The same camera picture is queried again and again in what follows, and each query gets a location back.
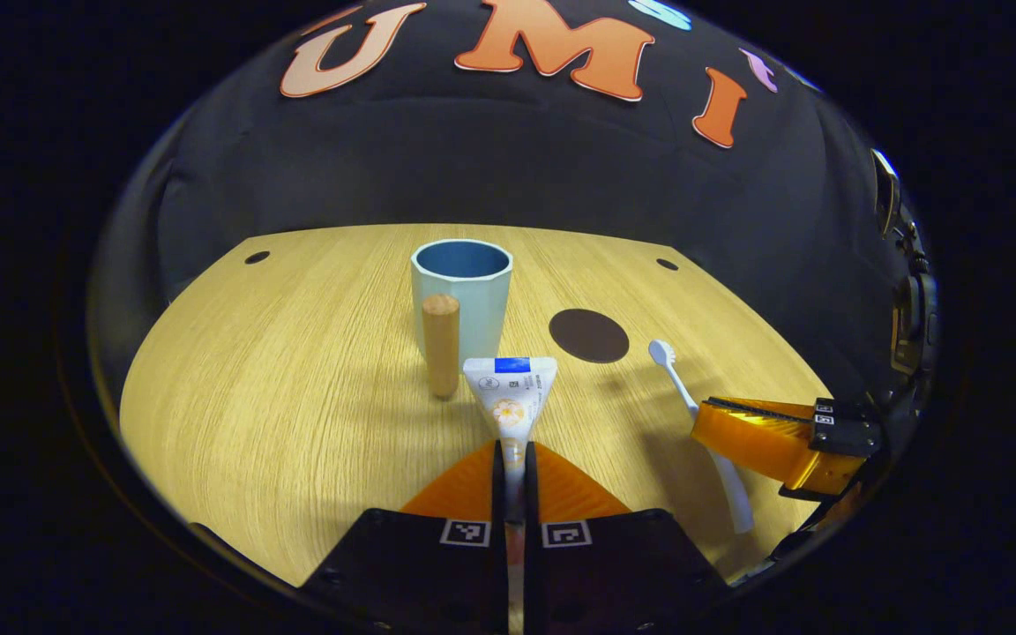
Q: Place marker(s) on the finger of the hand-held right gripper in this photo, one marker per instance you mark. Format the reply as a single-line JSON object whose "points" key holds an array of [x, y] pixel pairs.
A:
{"points": [[764, 441]]}

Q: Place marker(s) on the white toothbrush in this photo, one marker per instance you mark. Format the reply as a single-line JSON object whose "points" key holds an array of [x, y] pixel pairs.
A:
{"points": [[674, 375]]}

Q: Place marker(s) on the black backdrop cloth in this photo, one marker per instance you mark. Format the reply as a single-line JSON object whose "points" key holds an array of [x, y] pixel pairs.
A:
{"points": [[508, 159]]}

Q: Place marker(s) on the brown round coaster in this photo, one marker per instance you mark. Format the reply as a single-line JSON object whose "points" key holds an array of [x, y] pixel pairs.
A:
{"points": [[589, 336]]}

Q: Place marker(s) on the wooden desktop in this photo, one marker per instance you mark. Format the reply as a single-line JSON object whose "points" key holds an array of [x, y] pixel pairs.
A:
{"points": [[296, 397]]}

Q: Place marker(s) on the white toothpaste tube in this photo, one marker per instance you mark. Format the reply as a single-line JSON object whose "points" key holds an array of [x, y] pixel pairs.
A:
{"points": [[510, 397]]}

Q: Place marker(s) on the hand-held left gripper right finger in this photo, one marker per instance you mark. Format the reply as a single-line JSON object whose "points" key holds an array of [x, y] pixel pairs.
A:
{"points": [[614, 573]]}

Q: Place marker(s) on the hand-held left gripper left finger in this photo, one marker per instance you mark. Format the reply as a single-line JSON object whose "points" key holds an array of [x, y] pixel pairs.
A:
{"points": [[424, 573]]}

